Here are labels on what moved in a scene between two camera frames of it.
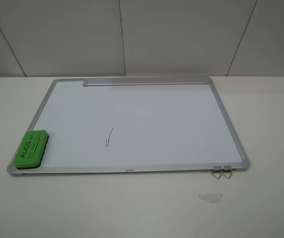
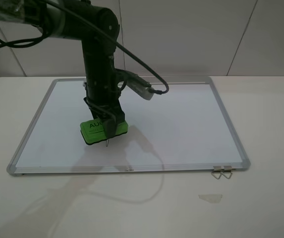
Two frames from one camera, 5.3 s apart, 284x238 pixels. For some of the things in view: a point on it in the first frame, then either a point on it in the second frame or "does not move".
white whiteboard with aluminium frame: [112, 125] does not move
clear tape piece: [213, 198] does not move
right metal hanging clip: [227, 168] does not move
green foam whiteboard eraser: [31, 150] -> [92, 131]
